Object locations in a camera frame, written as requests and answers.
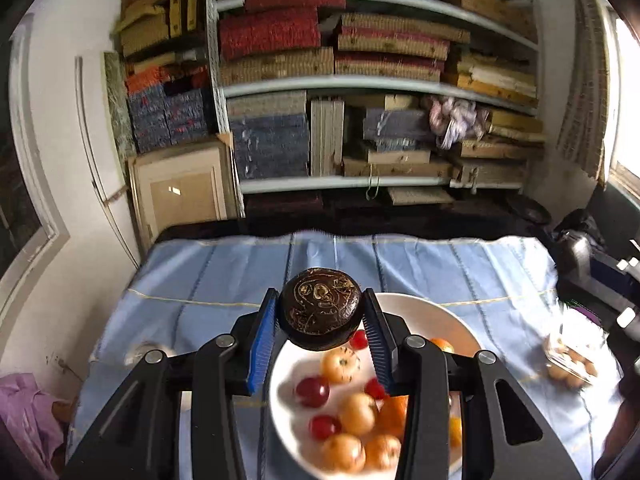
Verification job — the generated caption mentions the beige patterned curtain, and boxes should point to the beige patterned curtain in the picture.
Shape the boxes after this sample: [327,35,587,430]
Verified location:
[555,0,608,181]

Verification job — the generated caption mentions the cluster of pale round fruits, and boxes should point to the cluster of pale round fruits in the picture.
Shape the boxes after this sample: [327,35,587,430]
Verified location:
[547,347,598,388]

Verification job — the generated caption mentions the large tan round fruit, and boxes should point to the large tan round fruit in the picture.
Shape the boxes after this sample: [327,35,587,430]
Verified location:
[339,392,378,436]

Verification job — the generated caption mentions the pale pink crumpled bag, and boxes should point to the pale pink crumpled bag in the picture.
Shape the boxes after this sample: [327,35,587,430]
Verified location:
[427,96,491,150]

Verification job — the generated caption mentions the dark brown round fruit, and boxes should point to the dark brown round fruit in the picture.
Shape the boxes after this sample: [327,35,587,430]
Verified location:
[278,267,363,351]

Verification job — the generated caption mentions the bright wooden framed window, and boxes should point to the bright wooden framed window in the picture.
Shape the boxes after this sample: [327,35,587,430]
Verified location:
[597,0,640,201]

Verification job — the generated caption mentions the stack of dark blue cases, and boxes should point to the stack of dark blue cases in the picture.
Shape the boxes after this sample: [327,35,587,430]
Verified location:
[362,106,433,152]

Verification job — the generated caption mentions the stack of tan woven boxes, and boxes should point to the stack of tan woven boxes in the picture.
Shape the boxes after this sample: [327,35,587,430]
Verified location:
[217,0,471,86]

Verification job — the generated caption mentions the stack of yellow wooden boxes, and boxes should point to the stack of yellow wooden boxes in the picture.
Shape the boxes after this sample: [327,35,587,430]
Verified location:
[116,0,201,58]

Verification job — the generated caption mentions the marbled leaning board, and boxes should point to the marbled leaning board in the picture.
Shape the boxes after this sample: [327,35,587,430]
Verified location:
[102,51,138,158]

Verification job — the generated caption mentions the clear plastic clamshell container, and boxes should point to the clear plastic clamshell container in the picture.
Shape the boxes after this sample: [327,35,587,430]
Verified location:
[542,300,608,388]

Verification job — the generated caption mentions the white leaning strip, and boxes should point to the white leaning strip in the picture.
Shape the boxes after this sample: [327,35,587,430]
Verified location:
[75,55,141,268]

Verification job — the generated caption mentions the stack of grey-blue boxes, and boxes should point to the stack of grey-blue boxes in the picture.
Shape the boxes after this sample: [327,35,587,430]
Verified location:
[227,92,312,179]

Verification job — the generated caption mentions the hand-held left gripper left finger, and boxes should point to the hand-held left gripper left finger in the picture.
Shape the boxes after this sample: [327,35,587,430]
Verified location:
[62,287,281,480]

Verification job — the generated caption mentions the tan speckled fruit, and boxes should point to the tan speckled fruit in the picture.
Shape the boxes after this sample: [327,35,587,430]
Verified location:
[320,347,361,385]

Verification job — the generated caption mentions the white plate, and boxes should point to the white plate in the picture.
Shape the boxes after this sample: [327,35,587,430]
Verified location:
[268,292,483,478]

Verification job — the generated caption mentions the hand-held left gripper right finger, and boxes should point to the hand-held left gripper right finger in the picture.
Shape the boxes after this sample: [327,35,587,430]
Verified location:
[361,288,583,480]

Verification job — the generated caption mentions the black clothing pile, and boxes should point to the black clothing pile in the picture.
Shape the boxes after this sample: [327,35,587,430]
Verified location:
[545,207,608,261]

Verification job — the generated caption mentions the stack of light wooden cases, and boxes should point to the stack of light wooden cases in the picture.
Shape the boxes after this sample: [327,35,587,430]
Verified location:
[430,0,548,191]

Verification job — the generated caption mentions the cardboard box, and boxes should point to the cardboard box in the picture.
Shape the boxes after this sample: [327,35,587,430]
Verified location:
[127,132,238,256]

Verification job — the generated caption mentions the stack of blue patterned boxes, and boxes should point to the stack of blue patterned boxes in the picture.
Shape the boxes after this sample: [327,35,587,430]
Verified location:
[125,65,217,155]

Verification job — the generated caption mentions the pink plastic bag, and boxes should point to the pink plastic bag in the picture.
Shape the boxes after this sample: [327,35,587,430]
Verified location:
[0,372,66,480]

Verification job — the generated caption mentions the beige upright boxes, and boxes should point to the beige upright boxes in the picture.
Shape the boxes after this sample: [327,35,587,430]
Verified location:
[309,97,346,177]

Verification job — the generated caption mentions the orange smooth round fruit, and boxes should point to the orange smooth round fruit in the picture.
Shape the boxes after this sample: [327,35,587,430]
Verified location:
[364,434,402,471]

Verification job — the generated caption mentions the white metal shelf unit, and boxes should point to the white metal shelf unit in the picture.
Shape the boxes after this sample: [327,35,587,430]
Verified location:
[205,0,543,216]

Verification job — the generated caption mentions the dark red plum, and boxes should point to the dark red plum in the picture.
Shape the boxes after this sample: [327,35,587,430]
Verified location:
[295,376,331,408]

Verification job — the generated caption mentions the grey framed window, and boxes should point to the grey framed window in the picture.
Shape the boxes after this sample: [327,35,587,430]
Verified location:
[0,10,71,321]

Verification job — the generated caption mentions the red patterned box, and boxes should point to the red patterned box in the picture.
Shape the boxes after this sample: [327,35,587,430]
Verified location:
[219,7,322,61]

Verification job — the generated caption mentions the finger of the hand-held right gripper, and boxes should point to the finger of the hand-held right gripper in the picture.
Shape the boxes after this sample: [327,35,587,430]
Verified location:
[590,252,640,286]
[557,280,640,346]

